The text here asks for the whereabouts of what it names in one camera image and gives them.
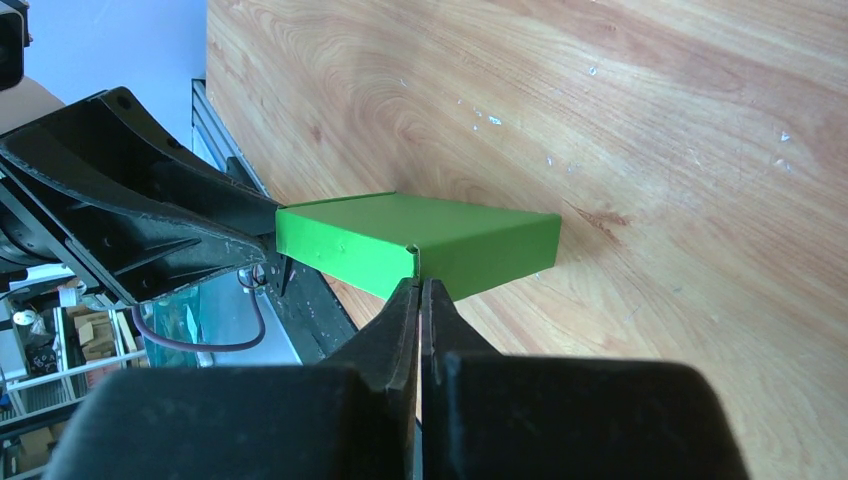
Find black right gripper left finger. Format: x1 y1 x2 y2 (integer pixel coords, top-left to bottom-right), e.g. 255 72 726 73
43 278 420 479

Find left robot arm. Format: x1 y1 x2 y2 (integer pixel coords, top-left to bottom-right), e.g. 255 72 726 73
1 87 278 308

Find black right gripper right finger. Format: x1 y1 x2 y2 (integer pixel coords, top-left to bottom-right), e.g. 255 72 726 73
421 279 749 479

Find green paper box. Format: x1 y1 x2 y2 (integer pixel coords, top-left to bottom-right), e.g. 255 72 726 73
275 192 562 300

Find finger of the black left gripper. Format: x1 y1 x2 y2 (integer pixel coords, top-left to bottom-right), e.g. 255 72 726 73
1 87 279 237
1 158 252 305

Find cardboard boxes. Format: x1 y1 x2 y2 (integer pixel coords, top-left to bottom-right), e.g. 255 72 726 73
65 306 144 362

